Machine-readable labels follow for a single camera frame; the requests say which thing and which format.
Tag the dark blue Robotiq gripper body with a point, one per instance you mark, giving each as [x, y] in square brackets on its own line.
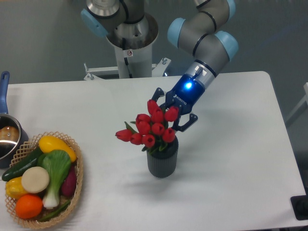
[184, 94]

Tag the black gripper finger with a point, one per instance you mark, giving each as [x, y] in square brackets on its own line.
[159, 93]
[186, 122]

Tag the red tulip bouquet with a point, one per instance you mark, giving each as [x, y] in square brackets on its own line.
[152, 129]

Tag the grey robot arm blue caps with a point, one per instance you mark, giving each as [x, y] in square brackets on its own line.
[199, 36]

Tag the dark grey ribbed vase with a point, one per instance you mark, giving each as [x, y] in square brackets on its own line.
[162, 164]

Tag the green bok choy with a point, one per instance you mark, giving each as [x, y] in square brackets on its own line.
[57, 163]

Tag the yellow squash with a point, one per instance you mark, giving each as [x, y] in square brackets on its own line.
[50, 143]

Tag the purple sweet potato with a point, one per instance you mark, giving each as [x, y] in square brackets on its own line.
[69, 185]

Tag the black device at table edge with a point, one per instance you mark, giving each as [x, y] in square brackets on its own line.
[300, 206]

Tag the woven wicker basket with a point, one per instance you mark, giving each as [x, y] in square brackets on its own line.
[22, 152]

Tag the beige round disc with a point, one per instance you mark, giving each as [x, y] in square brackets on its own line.
[35, 179]

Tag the green chili pepper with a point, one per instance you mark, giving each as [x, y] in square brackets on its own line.
[56, 212]

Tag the dark green cucumber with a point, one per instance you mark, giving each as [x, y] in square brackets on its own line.
[20, 167]

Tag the orange fruit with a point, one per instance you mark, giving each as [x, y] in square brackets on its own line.
[28, 206]

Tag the yellow bell pepper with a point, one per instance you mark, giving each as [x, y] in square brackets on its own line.
[14, 188]

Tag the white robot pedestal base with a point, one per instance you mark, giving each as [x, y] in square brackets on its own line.
[133, 45]

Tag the blue handled saucepan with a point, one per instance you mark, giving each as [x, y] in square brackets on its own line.
[12, 135]

